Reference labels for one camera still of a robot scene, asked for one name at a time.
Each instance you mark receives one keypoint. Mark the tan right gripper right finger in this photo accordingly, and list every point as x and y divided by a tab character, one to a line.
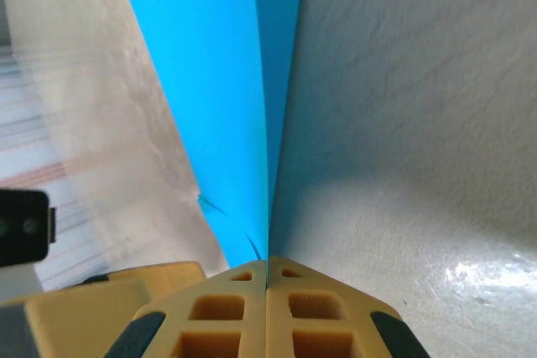
279	324

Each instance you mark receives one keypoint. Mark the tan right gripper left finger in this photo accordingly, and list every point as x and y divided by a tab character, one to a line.
255	324

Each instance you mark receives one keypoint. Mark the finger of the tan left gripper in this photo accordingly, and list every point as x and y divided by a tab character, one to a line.
84	320

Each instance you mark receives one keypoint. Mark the blue cloth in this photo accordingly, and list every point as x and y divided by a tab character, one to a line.
218	81

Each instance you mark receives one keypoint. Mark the translucent corrugated side panel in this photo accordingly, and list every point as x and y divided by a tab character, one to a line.
25	144

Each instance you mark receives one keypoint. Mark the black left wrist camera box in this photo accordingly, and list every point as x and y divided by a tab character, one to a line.
21	228

